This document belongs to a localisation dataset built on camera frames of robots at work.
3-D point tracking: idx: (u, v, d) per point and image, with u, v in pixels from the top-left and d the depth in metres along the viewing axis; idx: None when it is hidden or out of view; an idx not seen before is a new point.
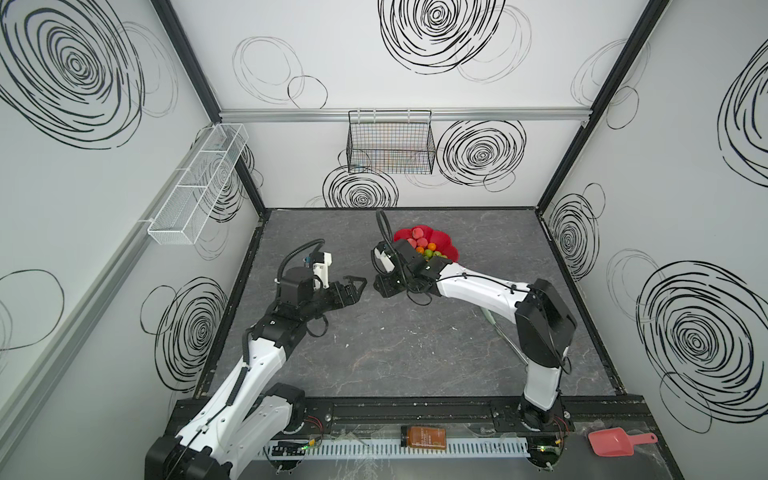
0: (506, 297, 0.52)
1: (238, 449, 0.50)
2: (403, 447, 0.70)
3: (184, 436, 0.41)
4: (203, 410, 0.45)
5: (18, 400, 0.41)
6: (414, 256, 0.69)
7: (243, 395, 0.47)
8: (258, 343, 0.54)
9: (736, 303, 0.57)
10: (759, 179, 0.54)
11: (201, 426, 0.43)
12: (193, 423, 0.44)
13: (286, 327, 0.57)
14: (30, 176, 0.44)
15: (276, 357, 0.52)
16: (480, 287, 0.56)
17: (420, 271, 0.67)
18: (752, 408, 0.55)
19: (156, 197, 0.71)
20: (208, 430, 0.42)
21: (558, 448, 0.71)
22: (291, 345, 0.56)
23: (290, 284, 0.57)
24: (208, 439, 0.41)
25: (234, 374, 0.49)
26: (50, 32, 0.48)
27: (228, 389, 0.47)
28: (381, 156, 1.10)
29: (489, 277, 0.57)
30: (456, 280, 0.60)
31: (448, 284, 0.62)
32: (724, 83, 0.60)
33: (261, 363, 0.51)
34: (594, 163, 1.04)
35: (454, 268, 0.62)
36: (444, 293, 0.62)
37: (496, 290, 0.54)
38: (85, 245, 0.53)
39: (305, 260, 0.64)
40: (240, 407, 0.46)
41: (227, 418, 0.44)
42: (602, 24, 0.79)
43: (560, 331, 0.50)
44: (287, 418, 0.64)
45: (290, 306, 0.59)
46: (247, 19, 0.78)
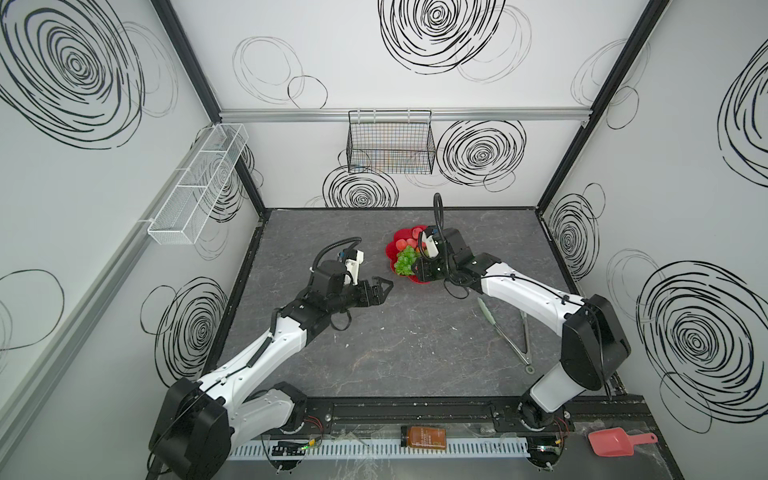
0: (555, 306, 0.49)
1: (240, 420, 0.51)
2: (403, 447, 0.70)
3: (204, 383, 0.44)
4: (225, 364, 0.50)
5: (18, 400, 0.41)
6: (462, 249, 0.67)
7: (262, 362, 0.49)
8: (288, 321, 0.56)
9: (736, 303, 0.57)
10: (759, 179, 0.54)
11: (220, 378, 0.45)
12: (213, 374, 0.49)
13: (311, 314, 0.59)
14: (31, 176, 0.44)
15: (297, 339, 0.54)
16: (529, 291, 0.53)
17: (466, 266, 0.64)
18: (753, 408, 0.55)
19: (156, 197, 0.71)
20: (226, 383, 0.44)
21: (558, 447, 0.71)
22: (312, 333, 0.59)
23: (321, 276, 0.59)
24: (224, 391, 0.43)
25: (257, 343, 0.51)
26: (50, 32, 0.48)
27: (249, 354, 0.49)
28: (381, 156, 1.10)
29: (539, 285, 0.54)
30: (505, 281, 0.57)
31: (494, 283, 0.59)
32: (724, 83, 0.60)
33: (284, 339, 0.53)
34: (594, 163, 1.04)
35: (502, 268, 0.60)
36: (487, 291, 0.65)
37: (546, 298, 0.51)
38: (86, 245, 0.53)
39: (339, 255, 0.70)
40: (256, 371, 0.47)
41: (244, 378, 0.46)
42: (602, 24, 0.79)
43: (612, 352, 0.46)
44: (287, 414, 0.63)
45: (319, 295, 0.62)
46: (248, 19, 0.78)
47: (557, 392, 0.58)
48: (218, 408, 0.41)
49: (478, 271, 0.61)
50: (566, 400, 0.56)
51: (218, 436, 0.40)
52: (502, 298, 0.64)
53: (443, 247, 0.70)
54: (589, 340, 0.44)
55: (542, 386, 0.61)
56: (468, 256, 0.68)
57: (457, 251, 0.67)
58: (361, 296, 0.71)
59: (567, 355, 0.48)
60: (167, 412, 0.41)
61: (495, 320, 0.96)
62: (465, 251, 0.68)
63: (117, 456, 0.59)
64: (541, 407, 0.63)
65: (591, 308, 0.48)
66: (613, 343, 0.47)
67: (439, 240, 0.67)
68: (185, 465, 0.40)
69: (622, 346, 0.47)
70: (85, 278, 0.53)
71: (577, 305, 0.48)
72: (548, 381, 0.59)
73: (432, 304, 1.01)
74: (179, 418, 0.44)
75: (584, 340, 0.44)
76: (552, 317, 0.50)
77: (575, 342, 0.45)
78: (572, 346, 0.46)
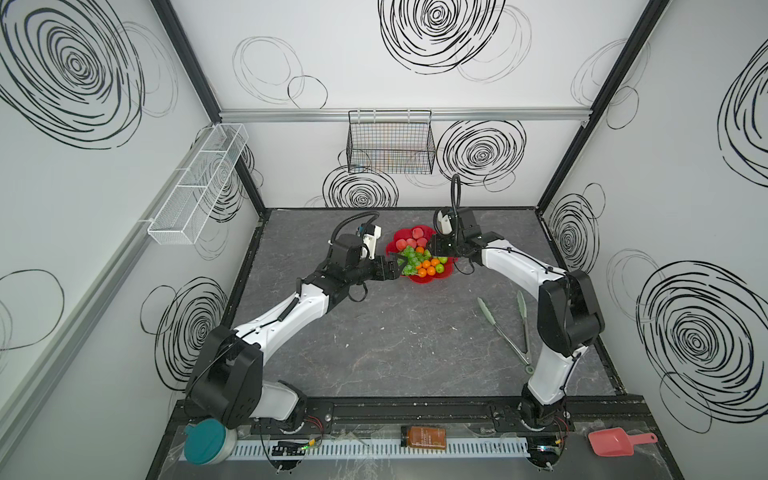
0: (537, 273, 0.55)
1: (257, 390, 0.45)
2: (403, 447, 0.70)
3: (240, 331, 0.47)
4: (259, 317, 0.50)
5: (17, 400, 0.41)
6: (474, 227, 0.74)
7: (291, 318, 0.52)
8: (311, 288, 0.59)
9: (736, 303, 0.57)
10: (759, 179, 0.54)
11: (254, 328, 0.48)
12: (247, 323, 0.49)
13: (331, 283, 0.62)
14: (32, 176, 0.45)
15: (320, 304, 0.58)
16: (519, 261, 0.59)
17: (472, 239, 0.72)
18: (753, 408, 0.55)
19: (156, 197, 0.71)
20: (261, 332, 0.47)
21: (558, 447, 0.71)
22: (333, 302, 0.62)
23: (340, 248, 0.62)
24: (259, 339, 0.46)
25: (286, 300, 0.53)
26: (50, 32, 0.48)
27: (280, 309, 0.53)
28: (381, 156, 1.10)
29: (531, 256, 0.60)
30: (502, 252, 0.64)
31: (491, 254, 0.66)
32: (724, 83, 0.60)
33: (309, 300, 0.56)
34: (594, 163, 1.04)
35: (502, 242, 0.66)
36: (485, 264, 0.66)
37: (531, 266, 0.57)
38: (86, 245, 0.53)
39: (357, 230, 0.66)
40: (288, 324, 0.51)
41: (276, 329, 0.49)
42: (602, 25, 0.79)
43: (584, 325, 0.50)
44: (291, 407, 0.64)
45: (337, 265, 0.64)
46: (248, 19, 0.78)
47: (545, 374, 0.60)
48: (254, 351, 0.44)
49: (481, 242, 0.68)
50: (557, 385, 0.59)
51: (254, 380, 0.43)
52: (497, 270, 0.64)
53: (454, 221, 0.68)
54: (562, 308, 0.49)
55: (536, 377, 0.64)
56: (479, 232, 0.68)
57: (468, 228, 0.74)
58: (377, 270, 0.74)
59: (542, 320, 0.53)
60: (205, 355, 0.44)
61: (495, 320, 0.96)
62: (476, 230, 0.75)
63: (116, 455, 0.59)
64: (537, 397, 0.64)
65: (570, 281, 0.53)
66: (586, 315, 0.52)
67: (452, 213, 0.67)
68: (224, 406, 0.43)
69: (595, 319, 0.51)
70: (85, 278, 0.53)
71: (558, 275, 0.53)
72: (539, 365, 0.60)
73: (432, 303, 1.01)
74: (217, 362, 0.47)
75: (557, 307, 0.49)
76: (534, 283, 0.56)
77: (548, 307, 0.51)
78: (546, 310, 0.51)
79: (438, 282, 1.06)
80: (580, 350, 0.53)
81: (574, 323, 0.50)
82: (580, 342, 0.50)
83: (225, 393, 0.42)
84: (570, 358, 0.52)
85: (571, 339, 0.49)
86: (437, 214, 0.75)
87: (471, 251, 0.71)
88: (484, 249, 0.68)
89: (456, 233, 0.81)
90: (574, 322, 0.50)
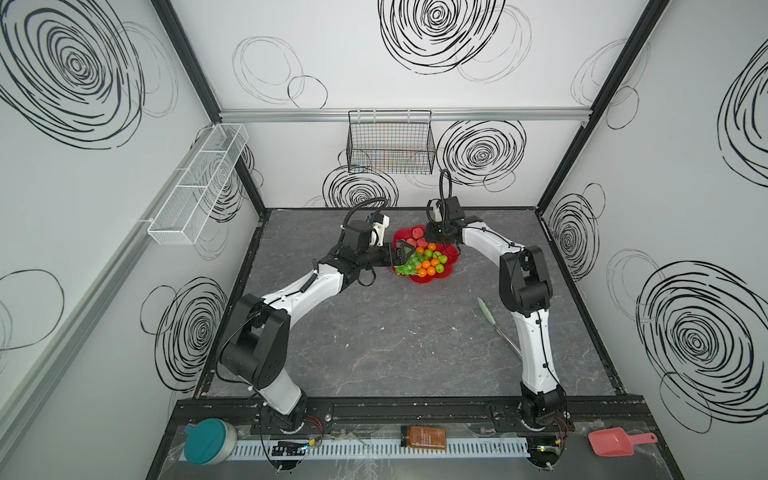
0: (502, 247, 0.66)
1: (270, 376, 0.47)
2: (403, 447, 0.70)
3: (268, 297, 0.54)
4: (283, 288, 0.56)
5: (17, 401, 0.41)
6: (459, 212, 0.86)
7: (311, 292, 0.55)
8: (326, 266, 0.64)
9: (736, 303, 0.57)
10: (759, 179, 0.54)
11: (280, 295, 0.52)
12: (275, 291, 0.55)
13: (345, 265, 0.66)
14: (31, 176, 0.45)
15: (336, 281, 0.62)
16: (489, 237, 0.71)
17: (456, 221, 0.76)
18: (752, 408, 0.55)
19: (155, 197, 0.71)
20: (286, 299, 0.52)
21: (558, 447, 0.71)
22: (347, 282, 0.67)
23: (352, 232, 0.66)
24: (286, 304, 0.50)
25: (305, 277, 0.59)
26: (50, 32, 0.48)
27: (299, 283, 0.57)
28: (381, 156, 1.10)
29: (497, 232, 0.72)
30: (477, 230, 0.76)
31: (468, 232, 0.79)
32: (724, 84, 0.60)
33: (326, 278, 0.60)
34: (594, 163, 1.04)
35: (478, 222, 0.78)
36: (466, 242, 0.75)
37: (498, 242, 0.68)
38: (86, 246, 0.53)
39: (368, 218, 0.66)
40: (308, 296, 0.54)
41: (300, 297, 0.53)
42: (602, 24, 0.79)
43: (537, 289, 0.62)
44: (291, 407, 0.64)
45: (349, 248, 0.69)
46: (248, 19, 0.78)
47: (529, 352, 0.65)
48: (282, 315, 0.48)
49: (461, 222, 0.81)
50: (541, 361, 0.64)
51: (280, 343, 0.47)
52: (472, 245, 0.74)
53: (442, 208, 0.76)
54: (515, 273, 0.61)
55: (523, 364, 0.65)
56: (462, 215, 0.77)
57: (454, 214, 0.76)
58: (386, 256, 0.78)
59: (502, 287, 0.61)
60: (236, 321, 0.47)
61: (495, 320, 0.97)
62: (460, 215, 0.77)
63: (117, 454, 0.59)
64: (529, 388, 0.67)
65: (526, 254, 0.64)
66: (539, 282, 0.63)
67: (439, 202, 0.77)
68: (254, 364, 0.46)
69: (545, 286, 0.62)
70: (85, 277, 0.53)
71: (516, 250, 0.64)
72: (523, 352, 0.67)
73: (432, 303, 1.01)
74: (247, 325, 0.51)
75: (511, 272, 0.61)
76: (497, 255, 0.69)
77: (505, 275, 0.63)
78: (504, 277, 0.64)
79: (438, 282, 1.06)
80: (540, 313, 0.63)
81: (526, 287, 0.61)
82: (532, 304, 0.62)
83: (256, 352, 0.46)
84: (534, 321, 0.63)
85: (523, 299, 0.61)
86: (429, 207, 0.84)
87: (454, 230, 0.83)
88: (463, 228, 0.81)
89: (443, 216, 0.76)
90: (527, 287, 0.61)
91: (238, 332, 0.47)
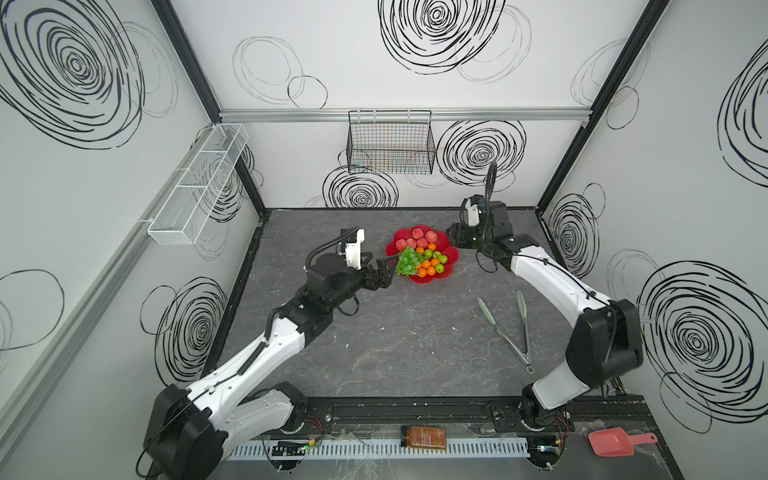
0: (578, 298, 0.49)
1: (235, 424, 0.51)
2: (403, 447, 0.70)
3: (194, 390, 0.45)
4: (217, 371, 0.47)
5: (16, 401, 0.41)
6: (504, 227, 0.67)
7: (253, 370, 0.47)
8: (283, 324, 0.54)
9: (736, 303, 0.57)
10: (759, 179, 0.54)
11: (210, 386, 0.44)
12: (202, 382, 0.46)
13: (310, 315, 0.56)
14: (32, 176, 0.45)
15: (294, 342, 0.52)
16: (555, 278, 0.53)
17: (502, 241, 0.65)
18: (753, 408, 0.55)
19: (156, 197, 0.71)
20: (214, 393, 0.43)
21: (558, 448, 0.71)
22: (312, 334, 0.55)
23: (316, 276, 0.54)
24: (212, 402, 0.42)
25: (251, 346, 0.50)
26: (50, 32, 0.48)
27: (242, 359, 0.48)
28: (381, 156, 1.10)
29: (569, 275, 0.53)
30: (540, 266, 0.57)
31: (524, 262, 0.59)
32: (724, 83, 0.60)
33: (277, 344, 0.51)
34: (594, 163, 1.04)
35: (538, 252, 0.60)
36: (516, 270, 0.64)
37: (570, 288, 0.51)
38: (85, 247, 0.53)
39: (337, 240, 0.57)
40: (249, 377, 0.46)
41: (234, 386, 0.45)
42: (602, 24, 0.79)
43: (619, 355, 0.46)
44: (283, 417, 0.63)
45: (317, 291, 0.54)
46: (248, 19, 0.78)
47: (559, 389, 0.58)
48: (202, 421, 0.40)
49: (510, 245, 0.62)
50: (564, 400, 0.57)
51: (203, 447, 0.39)
52: (525, 278, 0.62)
53: (485, 217, 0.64)
54: (603, 339, 0.44)
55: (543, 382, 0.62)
56: (508, 231, 0.67)
57: (499, 228, 0.66)
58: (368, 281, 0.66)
59: (573, 346, 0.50)
60: (156, 417, 0.40)
61: (495, 320, 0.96)
62: (506, 231, 0.67)
63: (117, 453, 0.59)
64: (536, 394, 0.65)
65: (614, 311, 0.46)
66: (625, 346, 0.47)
67: (484, 210, 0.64)
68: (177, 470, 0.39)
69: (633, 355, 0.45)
70: (85, 277, 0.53)
71: (600, 304, 0.47)
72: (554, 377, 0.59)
73: (432, 304, 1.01)
74: (169, 424, 0.44)
75: (596, 339, 0.43)
76: (572, 307, 0.50)
77: (587, 337, 0.45)
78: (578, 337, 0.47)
79: (438, 282, 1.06)
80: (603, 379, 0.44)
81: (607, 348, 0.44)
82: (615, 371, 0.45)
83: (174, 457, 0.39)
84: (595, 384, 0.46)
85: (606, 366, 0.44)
86: (466, 201, 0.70)
87: (500, 254, 0.64)
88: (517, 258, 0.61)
89: (485, 228, 0.74)
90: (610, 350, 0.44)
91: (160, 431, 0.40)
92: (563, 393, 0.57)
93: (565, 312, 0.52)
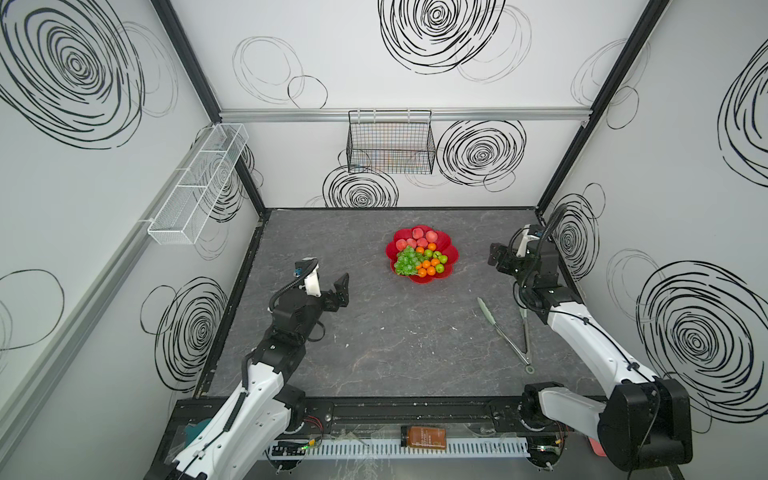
0: (617, 368, 0.45)
1: (230, 470, 0.50)
2: (403, 447, 0.70)
3: (181, 461, 0.43)
4: (202, 434, 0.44)
5: (16, 402, 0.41)
6: (549, 280, 0.63)
7: (240, 421, 0.48)
8: (257, 368, 0.55)
9: (736, 303, 0.57)
10: (759, 179, 0.54)
11: (197, 452, 0.44)
12: (189, 449, 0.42)
13: (285, 352, 0.58)
14: (32, 176, 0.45)
15: (273, 382, 0.54)
16: (593, 340, 0.50)
17: (542, 292, 0.61)
18: (752, 408, 0.55)
19: (156, 197, 0.71)
20: (204, 457, 0.43)
21: (558, 447, 0.71)
22: (289, 370, 0.58)
23: (283, 313, 0.57)
24: (204, 466, 0.42)
25: (231, 400, 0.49)
26: (50, 32, 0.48)
27: (225, 416, 0.48)
28: (381, 156, 1.10)
29: (612, 339, 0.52)
30: (578, 325, 0.53)
31: (562, 318, 0.56)
32: (724, 83, 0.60)
33: (259, 390, 0.52)
34: (594, 163, 1.04)
35: (580, 309, 0.56)
36: (554, 326, 0.58)
37: (610, 355, 0.47)
38: (85, 247, 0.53)
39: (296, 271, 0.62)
40: (236, 432, 0.47)
41: (223, 444, 0.45)
42: (601, 24, 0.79)
43: (659, 441, 0.41)
44: (284, 425, 0.63)
45: (285, 328, 0.57)
46: (249, 19, 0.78)
47: (569, 412, 0.56)
48: None
49: (549, 298, 0.59)
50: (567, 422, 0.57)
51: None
52: (564, 336, 0.56)
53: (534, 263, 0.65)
54: (644, 422, 0.40)
55: (555, 395, 0.62)
56: (553, 283, 0.64)
57: (543, 277, 0.63)
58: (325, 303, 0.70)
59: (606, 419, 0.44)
60: None
61: (495, 320, 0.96)
62: (550, 282, 0.64)
63: (116, 454, 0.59)
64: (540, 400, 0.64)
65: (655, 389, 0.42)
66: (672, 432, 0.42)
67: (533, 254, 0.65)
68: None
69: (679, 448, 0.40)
70: (85, 277, 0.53)
71: (643, 379, 0.43)
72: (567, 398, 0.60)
73: (432, 304, 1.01)
74: None
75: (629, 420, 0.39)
76: (609, 377, 0.45)
77: (620, 414, 0.41)
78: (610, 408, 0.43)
79: (438, 282, 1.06)
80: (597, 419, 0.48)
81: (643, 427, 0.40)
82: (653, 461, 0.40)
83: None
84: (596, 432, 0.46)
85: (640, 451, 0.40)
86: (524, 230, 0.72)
87: (537, 306, 0.61)
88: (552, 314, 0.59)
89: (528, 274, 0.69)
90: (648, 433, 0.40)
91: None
92: (571, 418, 0.55)
93: (603, 382, 0.47)
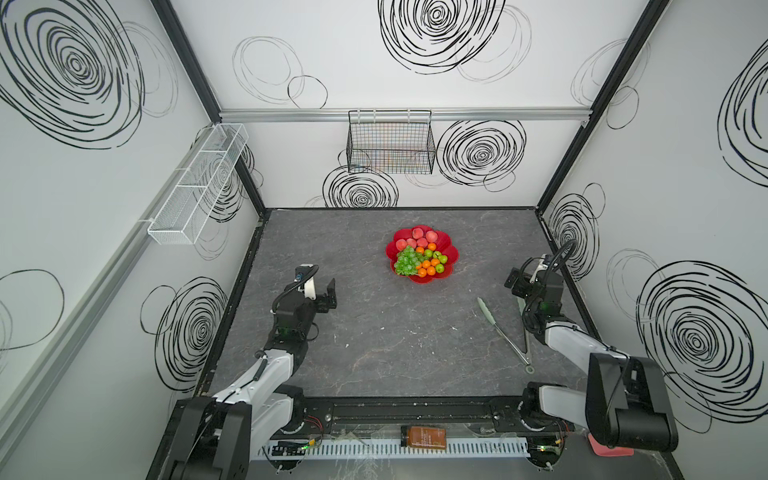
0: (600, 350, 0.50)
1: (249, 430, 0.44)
2: (403, 447, 0.70)
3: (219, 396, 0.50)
4: (233, 382, 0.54)
5: (14, 405, 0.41)
6: (551, 306, 0.69)
7: (266, 378, 0.53)
8: (273, 352, 0.62)
9: (737, 303, 0.57)
10: (759, 179, 0.54)
11: (234, 390, 0.49)
12: (227, 387, 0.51)
13: (292, 348, 0.64)
14: (32, 176, 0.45)
15: (287, 360, 0.61)
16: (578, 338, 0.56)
17: (541, 317, 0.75)
18: (752, 408, 0.55)
19: (155, 197, 0.71)
20: (242, 392, 0.48)
21: (558, 447, 0.71)
22: (296, 362, 0.65)
23: (286, 312, 0.64)
24: (242, 397, 0.47)
25: (255, 365, 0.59)
26: (50, 32, 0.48)
27: (251, 373, 0.54)
28: (381, 156, 1.10)
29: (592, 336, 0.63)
30: (568, 332, 0.59)
31: (552, 330, 0.63)
32: (724, 83, 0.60)
33: (277, 361, 0.59)
34: (594, 163, 1.04)
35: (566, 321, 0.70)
36: (548, 340, 0.64)
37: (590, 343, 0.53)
38: (86, 246, 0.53)
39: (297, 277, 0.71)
40: (263, 383, 0.52)
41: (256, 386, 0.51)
42: (601, 25, 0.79)
43: (638, 414, 0.43)
44: (287, 414, 0.63)
45: (288, 325, 0.65)
46: (249, 19, 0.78)
47: (565, 404, 0.56)
48: (241, 409, 0.44)
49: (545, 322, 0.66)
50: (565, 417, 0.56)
51: (244, 441, 0.43)
52: (555, 346, 0.62)
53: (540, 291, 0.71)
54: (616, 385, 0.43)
55: (553, 389, 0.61)
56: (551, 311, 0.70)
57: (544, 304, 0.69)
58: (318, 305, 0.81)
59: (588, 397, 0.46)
60: (185, 433, 0.42)
61: (495, 320, 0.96)
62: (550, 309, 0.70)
63: (117, 453, 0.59)
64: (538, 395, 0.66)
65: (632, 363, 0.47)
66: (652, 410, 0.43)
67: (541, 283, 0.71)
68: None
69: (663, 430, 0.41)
70: (85, 276, 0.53)
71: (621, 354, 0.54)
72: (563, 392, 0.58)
73: (432, 304, 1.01)
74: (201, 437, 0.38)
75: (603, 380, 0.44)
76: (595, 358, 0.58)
77: (596, 379, 0.45)
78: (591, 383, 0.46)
79: (438, 282, 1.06)
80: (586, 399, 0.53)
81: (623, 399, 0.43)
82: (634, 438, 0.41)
83: (217, 459, 0.41)
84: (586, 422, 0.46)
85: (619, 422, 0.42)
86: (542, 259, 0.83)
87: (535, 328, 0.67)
88: (548, 330, 0.65)
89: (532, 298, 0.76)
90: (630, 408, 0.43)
91: (190, 446, 0.41)
92: (566, 409, 0.56)
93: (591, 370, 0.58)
